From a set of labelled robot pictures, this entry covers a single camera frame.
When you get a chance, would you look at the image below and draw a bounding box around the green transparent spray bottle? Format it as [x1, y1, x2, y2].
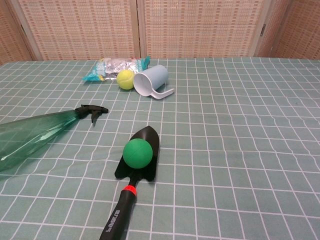
[0, 104, 110, 173]

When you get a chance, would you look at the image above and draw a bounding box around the green rubber ball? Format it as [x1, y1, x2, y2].
[122, 138, 154, 170]

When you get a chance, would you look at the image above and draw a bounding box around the yellow tennis ball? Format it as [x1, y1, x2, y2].
[116, 69, 136, 90]

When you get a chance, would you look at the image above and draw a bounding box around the green checked tablecloth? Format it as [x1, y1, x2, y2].
[0, 56, 320, 240]

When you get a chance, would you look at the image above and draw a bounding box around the teal and silver snack bag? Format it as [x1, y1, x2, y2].
[82, 56, 151, 83]

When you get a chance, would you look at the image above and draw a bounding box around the black garden trowel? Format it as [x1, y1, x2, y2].
[99, 126, 161, 240]

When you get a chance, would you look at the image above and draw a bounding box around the bamboo folding screen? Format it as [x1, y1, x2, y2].
[0, 0, 320, 66]

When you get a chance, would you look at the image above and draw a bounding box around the light blue handled cup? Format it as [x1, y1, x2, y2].
[133, 64, 175, 100]

